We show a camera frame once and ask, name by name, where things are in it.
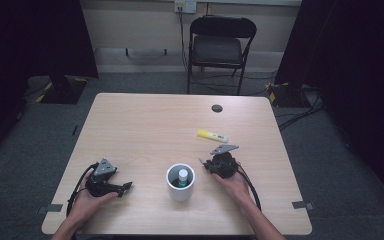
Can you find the right hand-held gripper black cable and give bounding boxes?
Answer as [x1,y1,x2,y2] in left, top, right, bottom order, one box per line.
[235,163,263,212]

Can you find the black stand base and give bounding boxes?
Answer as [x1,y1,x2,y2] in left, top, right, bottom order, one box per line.
[35,74,90,105]
[267,81,313,109]

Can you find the hand-held gripper black cable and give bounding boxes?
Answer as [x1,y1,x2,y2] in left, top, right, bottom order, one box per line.
[65,161,100,218]
[235,163,263,212]

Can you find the yellow highlighter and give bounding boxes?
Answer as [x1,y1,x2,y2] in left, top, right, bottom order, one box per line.
[196,128,230,144]

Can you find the left hand-held gripper black cable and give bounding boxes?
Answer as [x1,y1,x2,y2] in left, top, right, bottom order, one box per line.
[65,161,100,218]

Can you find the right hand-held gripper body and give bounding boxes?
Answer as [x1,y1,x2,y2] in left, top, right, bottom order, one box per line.
[209,143,240,180]

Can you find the black wall cable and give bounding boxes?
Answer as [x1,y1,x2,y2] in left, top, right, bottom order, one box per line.
[178,8,190,73]

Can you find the white wall outlet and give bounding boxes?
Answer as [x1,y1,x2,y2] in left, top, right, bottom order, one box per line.
[174,0,198,15]

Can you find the black floor cables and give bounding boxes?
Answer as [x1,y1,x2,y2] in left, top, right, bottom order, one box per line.
[277,91,325,132]

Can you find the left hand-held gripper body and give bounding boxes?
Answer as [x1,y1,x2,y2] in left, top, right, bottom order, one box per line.
[85,157,123,198]

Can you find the grey tape strip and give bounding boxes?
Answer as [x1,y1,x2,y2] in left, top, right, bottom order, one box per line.
[291,200,315,211]
[36,203,64,215]

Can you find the green and white glue stick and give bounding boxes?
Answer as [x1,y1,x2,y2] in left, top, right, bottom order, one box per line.
[178,168,190,188]

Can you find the person's right hand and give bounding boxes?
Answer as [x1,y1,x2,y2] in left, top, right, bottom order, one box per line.
[211,162,254,208]

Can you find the black curtain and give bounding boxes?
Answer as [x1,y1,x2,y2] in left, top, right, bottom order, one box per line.
[274,0,384,209]
[0,0,100,169]

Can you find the white cup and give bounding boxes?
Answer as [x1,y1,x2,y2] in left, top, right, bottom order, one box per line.
[165,162,196,203]

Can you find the black folding chair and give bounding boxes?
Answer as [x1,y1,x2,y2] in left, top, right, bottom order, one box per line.
[186,14,258,96]

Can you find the person's left hand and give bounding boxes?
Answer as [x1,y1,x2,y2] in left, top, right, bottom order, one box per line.
[67,172,120,228]

